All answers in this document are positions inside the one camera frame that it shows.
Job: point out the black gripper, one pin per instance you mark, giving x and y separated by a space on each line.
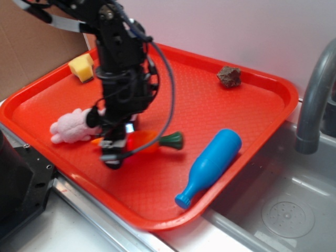
124 94

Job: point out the orange toy carrot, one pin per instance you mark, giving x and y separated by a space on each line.
139 138

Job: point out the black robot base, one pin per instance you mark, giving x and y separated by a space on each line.
26 180

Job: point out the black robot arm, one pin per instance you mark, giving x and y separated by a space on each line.
124 68

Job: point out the pink plush bunny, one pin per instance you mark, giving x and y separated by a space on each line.
72 128

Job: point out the yellow sponge piece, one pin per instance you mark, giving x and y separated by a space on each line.
82 67

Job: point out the blue plastic bottle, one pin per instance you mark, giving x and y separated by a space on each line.
210 165

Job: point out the red plastic tray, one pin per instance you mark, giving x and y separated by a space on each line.
143 190

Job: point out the brown rock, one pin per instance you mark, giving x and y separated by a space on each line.
229 77

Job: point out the brown cardboard panel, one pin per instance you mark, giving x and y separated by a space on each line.
31 48

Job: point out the grey sink basin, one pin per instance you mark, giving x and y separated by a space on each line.
281 200

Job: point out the grey faucet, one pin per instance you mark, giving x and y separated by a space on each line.
317 113

